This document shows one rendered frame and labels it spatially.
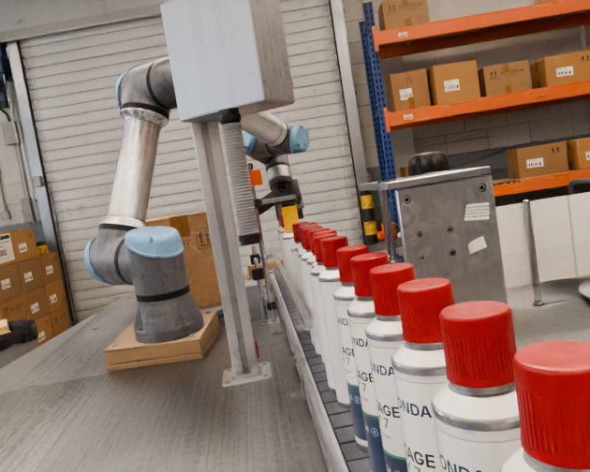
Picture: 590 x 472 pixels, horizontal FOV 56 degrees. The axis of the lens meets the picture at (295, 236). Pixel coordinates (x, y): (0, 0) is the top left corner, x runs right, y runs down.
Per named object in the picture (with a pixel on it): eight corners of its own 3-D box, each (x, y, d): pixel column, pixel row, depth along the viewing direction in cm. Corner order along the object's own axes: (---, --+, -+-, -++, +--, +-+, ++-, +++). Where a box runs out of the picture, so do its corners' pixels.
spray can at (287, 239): (316, 302, 129) (302, 214, 127) (293, 307, 128) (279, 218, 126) (313, 299, 134) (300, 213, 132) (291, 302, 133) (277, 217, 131)
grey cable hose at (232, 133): (262, 243, 86) (240, 106, 84) (239, 246, 86) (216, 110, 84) (261, 241, 90) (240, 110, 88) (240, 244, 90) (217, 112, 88)
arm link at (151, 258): (158, 298, 115) (146, 232, 112) (119, 294, 123) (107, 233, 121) (200, 282, 124) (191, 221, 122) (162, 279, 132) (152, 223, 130)
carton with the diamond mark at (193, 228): (236, 302, 160) (220, 209, 157) (152, 317, 158) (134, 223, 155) (236, 285, 190) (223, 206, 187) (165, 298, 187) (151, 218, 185)
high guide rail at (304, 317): (313, 327, 81) (311, 317, 81) (304, 329, 81) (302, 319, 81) (272, 251, 188) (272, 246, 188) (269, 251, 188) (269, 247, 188)
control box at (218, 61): (265, 100, 83) (244, -31, 81) (179, 123, 92) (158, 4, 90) (298, 104, 92) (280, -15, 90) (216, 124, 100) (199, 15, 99)
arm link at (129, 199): (112, 282, 120) (154, 48, 129) (74, 280, 129) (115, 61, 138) (156, 289, 129) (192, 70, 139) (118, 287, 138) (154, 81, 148)
